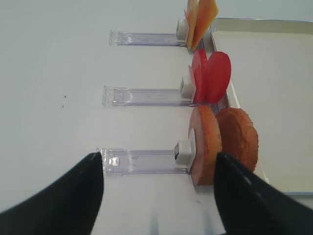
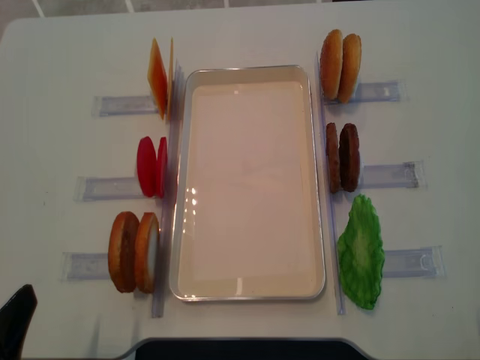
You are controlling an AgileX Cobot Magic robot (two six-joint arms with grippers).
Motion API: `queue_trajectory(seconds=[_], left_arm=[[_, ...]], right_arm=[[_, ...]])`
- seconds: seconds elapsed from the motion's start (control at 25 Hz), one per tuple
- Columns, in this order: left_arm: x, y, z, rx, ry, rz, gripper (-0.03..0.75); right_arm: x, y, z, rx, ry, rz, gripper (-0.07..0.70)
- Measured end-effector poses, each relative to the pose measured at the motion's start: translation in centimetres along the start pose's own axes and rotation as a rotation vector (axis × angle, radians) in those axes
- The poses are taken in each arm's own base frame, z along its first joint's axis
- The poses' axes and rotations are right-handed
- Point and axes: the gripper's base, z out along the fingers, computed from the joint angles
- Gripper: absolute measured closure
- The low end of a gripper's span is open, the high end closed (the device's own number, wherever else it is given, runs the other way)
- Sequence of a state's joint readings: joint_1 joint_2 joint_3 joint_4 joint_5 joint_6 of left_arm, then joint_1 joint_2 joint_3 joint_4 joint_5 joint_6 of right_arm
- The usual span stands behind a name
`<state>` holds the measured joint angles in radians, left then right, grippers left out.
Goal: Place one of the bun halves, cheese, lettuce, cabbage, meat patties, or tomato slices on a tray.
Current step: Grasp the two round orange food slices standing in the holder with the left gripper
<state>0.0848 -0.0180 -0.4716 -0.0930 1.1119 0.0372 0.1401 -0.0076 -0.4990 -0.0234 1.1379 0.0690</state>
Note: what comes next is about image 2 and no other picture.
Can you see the clear holder track bun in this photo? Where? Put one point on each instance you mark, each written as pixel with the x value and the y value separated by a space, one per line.
pixel 369 92
pixel 84 266

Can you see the brown bun half outer left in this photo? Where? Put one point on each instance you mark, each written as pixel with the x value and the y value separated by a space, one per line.
pixel 121 251

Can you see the orange cheese slice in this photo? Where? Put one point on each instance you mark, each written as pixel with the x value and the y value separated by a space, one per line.
pixel 157 78

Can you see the clear rail right long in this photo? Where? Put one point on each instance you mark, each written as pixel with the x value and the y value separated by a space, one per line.
pixel 332 238

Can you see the dark meat patty outer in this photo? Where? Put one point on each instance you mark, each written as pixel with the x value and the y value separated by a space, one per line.
pixel 349 157

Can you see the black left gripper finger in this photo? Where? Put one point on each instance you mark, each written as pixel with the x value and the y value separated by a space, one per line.
pixel 16 315

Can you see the clear holder track patty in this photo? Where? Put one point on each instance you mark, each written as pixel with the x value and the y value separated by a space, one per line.
pixel 409 174

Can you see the green lettuce leaf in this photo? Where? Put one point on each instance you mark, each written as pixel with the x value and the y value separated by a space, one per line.
pixel 360 254

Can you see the golden bun half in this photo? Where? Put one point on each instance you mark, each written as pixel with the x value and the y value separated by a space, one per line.
pixel 330 63
pixel 352 56

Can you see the clear holder track tomato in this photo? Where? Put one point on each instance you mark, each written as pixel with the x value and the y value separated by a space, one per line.
pixel 99 189

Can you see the red tomato slice inner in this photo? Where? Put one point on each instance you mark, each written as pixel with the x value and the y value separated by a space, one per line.
pixel 161 167

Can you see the clear holder track right bun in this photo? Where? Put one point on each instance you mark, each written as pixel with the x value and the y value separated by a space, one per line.
pixel 369 92

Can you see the white rectangular tray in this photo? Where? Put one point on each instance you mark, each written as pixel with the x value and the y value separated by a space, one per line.
pixel 247 223

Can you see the brown meat patty inner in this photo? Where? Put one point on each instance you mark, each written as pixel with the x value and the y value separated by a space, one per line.
pixel 333 157

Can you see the clear holder track lettuce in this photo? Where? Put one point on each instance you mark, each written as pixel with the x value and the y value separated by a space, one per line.
pixel 425 262

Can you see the clear rail left long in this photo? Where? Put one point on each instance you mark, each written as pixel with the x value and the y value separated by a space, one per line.
pixel 169 201

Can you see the clear holder track cheese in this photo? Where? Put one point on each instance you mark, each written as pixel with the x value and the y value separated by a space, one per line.
pixel 123 106

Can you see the golden bun half inner right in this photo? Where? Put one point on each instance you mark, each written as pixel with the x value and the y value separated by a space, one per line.
pixel 330 63

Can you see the clear rail long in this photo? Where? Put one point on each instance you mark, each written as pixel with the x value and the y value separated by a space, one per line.
pixel 169 201
pixel 332 238

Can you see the black robot base front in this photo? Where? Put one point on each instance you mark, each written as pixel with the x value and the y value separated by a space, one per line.
pixel 247 349

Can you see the clear holder track left bun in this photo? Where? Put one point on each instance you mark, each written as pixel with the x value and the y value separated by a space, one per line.
pixel 84 266

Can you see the golden bun half outer right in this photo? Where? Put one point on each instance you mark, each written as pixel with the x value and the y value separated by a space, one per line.
pixel 352 56

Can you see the bun half white face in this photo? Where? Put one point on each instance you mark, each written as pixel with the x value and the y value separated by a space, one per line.
pixel 146 247

